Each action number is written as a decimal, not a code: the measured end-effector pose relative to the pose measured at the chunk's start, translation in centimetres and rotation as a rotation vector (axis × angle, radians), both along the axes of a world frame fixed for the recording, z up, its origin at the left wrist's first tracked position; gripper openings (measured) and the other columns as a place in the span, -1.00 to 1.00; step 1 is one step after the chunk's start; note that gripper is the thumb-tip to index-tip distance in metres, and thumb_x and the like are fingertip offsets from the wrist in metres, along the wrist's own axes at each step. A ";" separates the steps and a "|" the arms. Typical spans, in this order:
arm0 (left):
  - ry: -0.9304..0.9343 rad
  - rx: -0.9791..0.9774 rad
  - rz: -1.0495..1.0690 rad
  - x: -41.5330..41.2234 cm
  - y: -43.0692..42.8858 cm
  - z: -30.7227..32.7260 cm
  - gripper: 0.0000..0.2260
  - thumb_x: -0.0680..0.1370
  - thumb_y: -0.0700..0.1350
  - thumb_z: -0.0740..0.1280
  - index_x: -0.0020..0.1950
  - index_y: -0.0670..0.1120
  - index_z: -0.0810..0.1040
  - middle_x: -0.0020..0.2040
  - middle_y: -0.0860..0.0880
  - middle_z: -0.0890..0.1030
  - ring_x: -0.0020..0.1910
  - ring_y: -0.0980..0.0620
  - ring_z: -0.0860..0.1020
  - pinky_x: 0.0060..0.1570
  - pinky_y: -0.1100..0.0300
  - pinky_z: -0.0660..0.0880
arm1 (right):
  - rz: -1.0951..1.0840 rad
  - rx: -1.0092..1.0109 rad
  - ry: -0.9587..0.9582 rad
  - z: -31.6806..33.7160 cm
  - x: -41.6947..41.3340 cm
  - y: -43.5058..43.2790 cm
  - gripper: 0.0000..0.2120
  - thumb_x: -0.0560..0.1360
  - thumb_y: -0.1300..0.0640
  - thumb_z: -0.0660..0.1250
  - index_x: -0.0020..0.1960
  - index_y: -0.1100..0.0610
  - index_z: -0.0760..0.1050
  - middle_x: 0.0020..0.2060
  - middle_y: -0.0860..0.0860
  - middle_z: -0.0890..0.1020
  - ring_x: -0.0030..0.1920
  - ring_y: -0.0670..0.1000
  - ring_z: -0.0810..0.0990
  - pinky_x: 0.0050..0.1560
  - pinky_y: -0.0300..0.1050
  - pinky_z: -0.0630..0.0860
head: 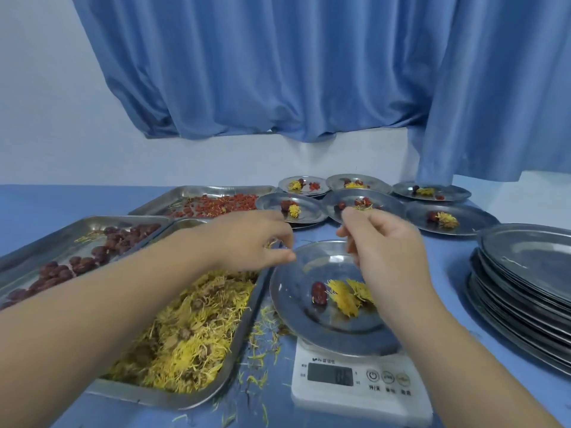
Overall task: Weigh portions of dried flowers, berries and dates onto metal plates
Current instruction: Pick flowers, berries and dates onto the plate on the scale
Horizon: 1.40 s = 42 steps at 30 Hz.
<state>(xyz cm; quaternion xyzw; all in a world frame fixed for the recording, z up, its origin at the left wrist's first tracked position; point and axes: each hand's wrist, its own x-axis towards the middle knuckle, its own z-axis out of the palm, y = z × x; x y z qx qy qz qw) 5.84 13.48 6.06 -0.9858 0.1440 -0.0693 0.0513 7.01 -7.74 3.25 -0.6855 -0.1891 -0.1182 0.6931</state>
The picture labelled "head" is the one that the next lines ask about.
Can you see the person's right hand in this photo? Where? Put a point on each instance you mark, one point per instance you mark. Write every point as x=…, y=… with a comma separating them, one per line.
x=392, y=267

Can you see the person's left hand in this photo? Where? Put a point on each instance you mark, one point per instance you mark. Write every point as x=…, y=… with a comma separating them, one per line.
x=250, y=240

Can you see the round steel plate red label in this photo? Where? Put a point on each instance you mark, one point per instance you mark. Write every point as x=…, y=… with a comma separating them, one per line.
x=282, y=188

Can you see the pile of yellow chrysanthemums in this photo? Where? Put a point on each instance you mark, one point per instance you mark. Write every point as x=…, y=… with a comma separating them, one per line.
x=187, y=338

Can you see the stack of steel plates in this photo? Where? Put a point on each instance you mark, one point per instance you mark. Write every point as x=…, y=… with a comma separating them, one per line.
x=522, y=280

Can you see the white digital kitchen scale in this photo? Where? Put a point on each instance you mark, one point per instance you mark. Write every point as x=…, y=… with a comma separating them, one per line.
x=339, y=401

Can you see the person's right forearm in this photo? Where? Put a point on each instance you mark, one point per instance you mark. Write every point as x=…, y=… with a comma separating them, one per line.
x=468, y=383

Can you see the person's left forearm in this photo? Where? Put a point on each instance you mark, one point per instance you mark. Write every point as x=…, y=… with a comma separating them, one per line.
x=98, y=329

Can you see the rectangular steel tray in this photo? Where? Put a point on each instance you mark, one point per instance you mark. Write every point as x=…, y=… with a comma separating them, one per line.
x=134, y=396
x=151, y=202
x=40, y=249

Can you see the wide blue curtain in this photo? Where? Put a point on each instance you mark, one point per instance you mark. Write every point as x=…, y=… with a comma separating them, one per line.
x=267, y=62

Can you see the blue tablecloth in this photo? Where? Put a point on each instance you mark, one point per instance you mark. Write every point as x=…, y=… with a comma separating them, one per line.
x=67, y=205

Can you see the narrow blue curtain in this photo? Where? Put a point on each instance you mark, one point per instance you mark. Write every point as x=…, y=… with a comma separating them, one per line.
x=504, y=89

